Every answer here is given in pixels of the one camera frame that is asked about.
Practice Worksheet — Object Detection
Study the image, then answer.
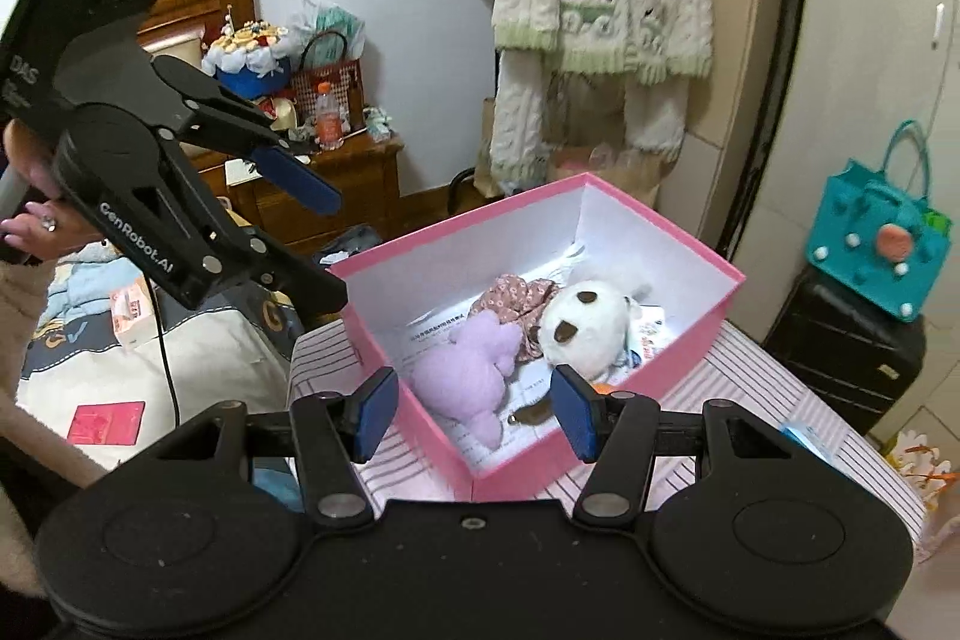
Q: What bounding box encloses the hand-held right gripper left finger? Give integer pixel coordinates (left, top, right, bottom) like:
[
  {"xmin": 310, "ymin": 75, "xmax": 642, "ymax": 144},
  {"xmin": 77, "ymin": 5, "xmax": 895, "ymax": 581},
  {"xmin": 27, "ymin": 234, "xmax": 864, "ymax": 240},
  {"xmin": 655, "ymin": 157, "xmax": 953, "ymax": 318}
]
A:
[{"xmin": 154, "ymin": 366, "xmax": 400, "ymax": 531}]

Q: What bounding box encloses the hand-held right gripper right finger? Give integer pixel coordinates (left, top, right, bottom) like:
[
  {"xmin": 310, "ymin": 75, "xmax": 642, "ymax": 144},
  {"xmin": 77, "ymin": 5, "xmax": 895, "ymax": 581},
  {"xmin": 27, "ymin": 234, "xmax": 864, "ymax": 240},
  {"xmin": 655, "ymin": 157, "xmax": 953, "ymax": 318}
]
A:
[{"xmin": 550, "ymin": 365, "xmax": 807, "ymax": 528}]

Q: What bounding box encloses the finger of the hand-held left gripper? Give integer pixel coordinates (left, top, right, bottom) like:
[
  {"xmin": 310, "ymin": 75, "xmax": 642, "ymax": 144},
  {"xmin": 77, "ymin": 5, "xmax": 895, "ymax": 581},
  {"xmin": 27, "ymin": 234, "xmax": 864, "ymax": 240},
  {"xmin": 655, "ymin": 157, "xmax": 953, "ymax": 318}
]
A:
[
  {"xmin": 154, "ymin": 56, "xmax": 342, "ymax": 214},
  {"xmin": 206, "ymin": 212, "xmax": 350, "ymax": 330}
]

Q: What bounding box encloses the pink cardboard box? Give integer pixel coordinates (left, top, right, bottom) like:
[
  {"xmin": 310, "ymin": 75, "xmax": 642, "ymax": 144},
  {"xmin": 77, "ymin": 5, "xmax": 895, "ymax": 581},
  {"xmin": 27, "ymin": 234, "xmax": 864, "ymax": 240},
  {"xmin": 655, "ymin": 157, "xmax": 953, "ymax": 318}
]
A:
[{"xmin": 328, "ymin": 173, "xmax": 747, "ymax": 504}]

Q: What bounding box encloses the purple plush toy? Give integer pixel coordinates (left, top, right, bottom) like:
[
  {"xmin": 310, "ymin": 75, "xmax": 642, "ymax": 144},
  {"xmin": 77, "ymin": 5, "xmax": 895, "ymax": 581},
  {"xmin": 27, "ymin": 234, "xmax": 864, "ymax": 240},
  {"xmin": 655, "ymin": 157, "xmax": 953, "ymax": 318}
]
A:
[{"xmin": 411, "ymin": 312, "xmax": 522, "ymax": 453}]

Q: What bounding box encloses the white brown plush toy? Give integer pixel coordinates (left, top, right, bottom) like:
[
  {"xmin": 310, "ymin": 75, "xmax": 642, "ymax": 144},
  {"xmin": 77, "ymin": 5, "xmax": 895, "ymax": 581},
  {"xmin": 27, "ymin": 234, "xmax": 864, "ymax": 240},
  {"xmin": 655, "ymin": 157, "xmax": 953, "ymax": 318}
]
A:
[{"xmin": 514, "ymin": 269, "xmax": 653, "ymax": 427}]

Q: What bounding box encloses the pink floral cloth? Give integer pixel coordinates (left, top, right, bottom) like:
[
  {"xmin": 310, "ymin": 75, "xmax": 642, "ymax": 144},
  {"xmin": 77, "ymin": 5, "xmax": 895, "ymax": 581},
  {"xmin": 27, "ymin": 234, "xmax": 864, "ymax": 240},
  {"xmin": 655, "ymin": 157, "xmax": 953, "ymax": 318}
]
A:
[{"xmin": 471, "ymin": 274, "xmax": 560, "ymax": 362}]

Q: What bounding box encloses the person's left forearm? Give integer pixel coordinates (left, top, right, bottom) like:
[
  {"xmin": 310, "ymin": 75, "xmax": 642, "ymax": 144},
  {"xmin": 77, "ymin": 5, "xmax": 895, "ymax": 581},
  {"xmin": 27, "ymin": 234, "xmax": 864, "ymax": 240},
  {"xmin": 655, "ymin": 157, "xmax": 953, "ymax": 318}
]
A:
[{"xmin": 0, "ymin": 257, "xmax": 57, "ymax": 438}]

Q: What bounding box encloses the person's left hand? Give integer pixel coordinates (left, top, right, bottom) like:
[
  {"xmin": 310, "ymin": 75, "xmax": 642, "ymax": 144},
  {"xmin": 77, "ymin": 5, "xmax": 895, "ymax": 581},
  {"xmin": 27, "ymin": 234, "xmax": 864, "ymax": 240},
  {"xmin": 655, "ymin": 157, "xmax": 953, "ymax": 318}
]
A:
[{"xmin": 0, "ymin": 126, "xmax": 65, "ymax": 262}]

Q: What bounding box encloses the wooden nightstand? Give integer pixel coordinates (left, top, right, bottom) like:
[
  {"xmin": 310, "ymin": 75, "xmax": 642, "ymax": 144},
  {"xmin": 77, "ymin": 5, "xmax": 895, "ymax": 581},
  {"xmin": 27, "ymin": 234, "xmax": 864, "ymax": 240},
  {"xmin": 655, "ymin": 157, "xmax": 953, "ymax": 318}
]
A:
[{"xmin": 191, "ymin": 134, "xmax": 406, "ymax": 255}]

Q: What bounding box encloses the grey cloth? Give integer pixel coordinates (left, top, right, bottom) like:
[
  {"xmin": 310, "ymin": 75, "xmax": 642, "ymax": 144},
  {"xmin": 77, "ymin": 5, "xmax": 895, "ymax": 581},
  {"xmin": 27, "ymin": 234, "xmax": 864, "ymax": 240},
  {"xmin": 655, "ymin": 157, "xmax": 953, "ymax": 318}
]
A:
[{"xmin": 315, "ymin": 224, "xmax": 383, "ymax": 270}]

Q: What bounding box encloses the orange drink bottle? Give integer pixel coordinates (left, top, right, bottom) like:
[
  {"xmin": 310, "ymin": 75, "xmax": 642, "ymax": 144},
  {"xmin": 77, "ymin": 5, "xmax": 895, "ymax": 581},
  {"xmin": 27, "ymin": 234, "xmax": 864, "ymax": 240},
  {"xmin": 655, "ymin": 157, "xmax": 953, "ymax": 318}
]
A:
[{"xmin": 315, "ymin": 81, "xmax": 347, "ymax": 150}]

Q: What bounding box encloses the printed cream quilt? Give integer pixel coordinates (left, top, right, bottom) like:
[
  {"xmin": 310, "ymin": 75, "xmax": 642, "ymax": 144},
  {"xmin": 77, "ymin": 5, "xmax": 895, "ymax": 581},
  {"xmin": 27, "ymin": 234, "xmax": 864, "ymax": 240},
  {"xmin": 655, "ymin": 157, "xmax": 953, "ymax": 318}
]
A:
[{"xmin": 15, "ymin": 242, "xmax": 301, "ymax": 472}]

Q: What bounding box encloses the red checkered handbag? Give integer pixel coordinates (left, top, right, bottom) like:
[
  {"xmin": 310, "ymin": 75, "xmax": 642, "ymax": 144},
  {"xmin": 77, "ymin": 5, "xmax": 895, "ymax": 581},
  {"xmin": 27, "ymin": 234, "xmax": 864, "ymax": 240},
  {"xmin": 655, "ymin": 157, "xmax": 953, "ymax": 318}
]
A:
[{"xmin": 289, "ymin": 31, "xmax": 365, "ymax": 124}]

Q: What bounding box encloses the white blue flower bouquet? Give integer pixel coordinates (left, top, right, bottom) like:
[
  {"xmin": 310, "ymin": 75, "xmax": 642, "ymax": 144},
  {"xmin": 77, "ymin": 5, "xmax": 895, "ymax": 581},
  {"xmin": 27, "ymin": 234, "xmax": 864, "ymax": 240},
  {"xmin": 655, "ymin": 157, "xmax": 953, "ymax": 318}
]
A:
[{"xmin": 201, "ymin": 6, "xmax": 293, "ymax": 101}]

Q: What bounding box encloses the white teal plastic bag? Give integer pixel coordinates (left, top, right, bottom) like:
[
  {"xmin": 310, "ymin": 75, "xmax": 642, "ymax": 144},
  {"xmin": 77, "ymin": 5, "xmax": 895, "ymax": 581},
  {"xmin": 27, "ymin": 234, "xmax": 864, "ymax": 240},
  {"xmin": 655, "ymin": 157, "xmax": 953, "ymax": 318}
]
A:
[{"xmin": 296, "ymin": 0, "xmax": 368, "ymax": 60}]

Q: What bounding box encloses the pink tissue pack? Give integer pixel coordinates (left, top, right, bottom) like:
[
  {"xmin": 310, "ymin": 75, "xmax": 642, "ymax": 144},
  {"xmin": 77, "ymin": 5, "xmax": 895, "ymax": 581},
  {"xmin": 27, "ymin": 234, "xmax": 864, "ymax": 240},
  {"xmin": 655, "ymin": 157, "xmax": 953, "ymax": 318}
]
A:
[{"xmin": 109, "ymin": 276, "xmax": 162, "ymax": 348}]

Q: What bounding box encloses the striped pink bed sheet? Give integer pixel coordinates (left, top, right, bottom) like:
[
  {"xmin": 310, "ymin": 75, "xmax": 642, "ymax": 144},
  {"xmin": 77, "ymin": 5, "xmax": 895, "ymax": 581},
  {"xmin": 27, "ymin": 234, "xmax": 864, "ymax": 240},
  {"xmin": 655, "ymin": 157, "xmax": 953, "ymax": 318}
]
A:
[{"xmin": 289, "ymin": 317, "xmax": 927, "ymax": 543}]

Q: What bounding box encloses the red flat packet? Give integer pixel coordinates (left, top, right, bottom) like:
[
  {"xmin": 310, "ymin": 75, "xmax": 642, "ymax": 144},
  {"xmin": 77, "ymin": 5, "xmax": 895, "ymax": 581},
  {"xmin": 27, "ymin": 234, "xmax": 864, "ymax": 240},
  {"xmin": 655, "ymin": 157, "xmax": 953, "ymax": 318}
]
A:
[{"xmin": 67, "ymin": 401, "xmax": 146, "ymax": 444}]

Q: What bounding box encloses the black suitcase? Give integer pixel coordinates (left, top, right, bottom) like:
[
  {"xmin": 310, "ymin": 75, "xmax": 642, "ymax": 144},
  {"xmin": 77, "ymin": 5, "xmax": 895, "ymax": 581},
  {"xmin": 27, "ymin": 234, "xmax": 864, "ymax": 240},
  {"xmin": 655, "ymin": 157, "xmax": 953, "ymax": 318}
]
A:
[{"xmin": 761, "ymin": 265, "xmax": 927, "ymax": 438}]

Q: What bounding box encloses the teal felt tote bag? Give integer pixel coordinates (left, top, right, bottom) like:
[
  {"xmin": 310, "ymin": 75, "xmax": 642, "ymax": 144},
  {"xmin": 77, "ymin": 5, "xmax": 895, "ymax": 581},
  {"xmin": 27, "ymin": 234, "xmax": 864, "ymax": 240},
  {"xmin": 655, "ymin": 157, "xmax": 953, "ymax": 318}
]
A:
[{"xmin": 806, "ymin": 119, "xmax": 946, "ymax": 320}]

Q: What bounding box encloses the colourful cartoon gift bag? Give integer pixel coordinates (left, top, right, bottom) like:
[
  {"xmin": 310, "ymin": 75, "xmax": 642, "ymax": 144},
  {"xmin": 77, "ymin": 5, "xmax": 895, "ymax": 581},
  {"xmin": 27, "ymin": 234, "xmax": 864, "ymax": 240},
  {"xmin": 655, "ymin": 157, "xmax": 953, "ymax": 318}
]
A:
[{"xmin": 885, "ymin": 430, "xmax": 960, "ymax": 536}]

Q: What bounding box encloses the cream wardrobe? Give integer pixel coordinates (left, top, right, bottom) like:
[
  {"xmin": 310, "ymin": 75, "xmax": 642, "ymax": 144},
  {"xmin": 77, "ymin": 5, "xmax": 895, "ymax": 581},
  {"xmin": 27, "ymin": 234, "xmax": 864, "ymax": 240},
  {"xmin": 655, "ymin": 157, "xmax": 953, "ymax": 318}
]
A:
[{"xmin": 701, "ymin": 0, "xmax": 960, "ymax": 348}]

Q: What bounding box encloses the black cable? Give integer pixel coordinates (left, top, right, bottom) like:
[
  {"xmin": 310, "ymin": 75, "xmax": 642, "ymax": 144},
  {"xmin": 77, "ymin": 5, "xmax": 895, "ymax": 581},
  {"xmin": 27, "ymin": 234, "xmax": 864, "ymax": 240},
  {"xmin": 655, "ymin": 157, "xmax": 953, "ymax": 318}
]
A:
[{"xmin": 154, "ymin": 284, "xmax": 181, "ymax": 427}]

